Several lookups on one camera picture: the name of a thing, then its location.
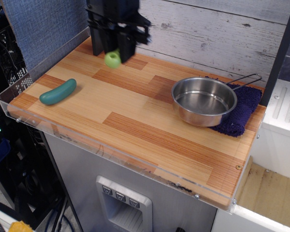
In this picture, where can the dark vertical post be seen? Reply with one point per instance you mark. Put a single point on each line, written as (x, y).
(274, 74)
(97, 39)

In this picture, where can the blue fabric partition panel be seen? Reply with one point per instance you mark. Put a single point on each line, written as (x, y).
(43, 26)

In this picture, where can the dark vertical post right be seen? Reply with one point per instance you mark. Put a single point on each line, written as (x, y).
(274, 74)

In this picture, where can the black plastic crate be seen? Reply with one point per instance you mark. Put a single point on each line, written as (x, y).
(12, 64)

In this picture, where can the white toy sink unit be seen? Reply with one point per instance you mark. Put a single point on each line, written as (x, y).
(263, 204)

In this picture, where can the small steel saucepan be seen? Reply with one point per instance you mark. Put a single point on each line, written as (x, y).
(203, 101)

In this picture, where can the dark vertical post left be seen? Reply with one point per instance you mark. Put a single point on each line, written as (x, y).
(97, 39)

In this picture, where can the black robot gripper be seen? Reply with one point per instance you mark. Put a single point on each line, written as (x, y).
(121, 25)

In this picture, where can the silver toy fridge cabinet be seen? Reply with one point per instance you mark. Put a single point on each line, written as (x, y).
(78, 168)

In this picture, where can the clear acrylic table guard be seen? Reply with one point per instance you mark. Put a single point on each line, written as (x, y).
(126, 116)

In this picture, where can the green toy cucumber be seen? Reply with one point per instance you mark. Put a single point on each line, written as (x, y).
(58, 94)

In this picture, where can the purple folded cloth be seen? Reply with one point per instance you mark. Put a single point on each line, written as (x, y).
(248, 99)

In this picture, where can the green handled grey toy spatula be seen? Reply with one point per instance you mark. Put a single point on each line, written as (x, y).
(112, 59)

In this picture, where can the grey ice dispenser panel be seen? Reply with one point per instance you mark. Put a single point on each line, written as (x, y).
(125, 209)

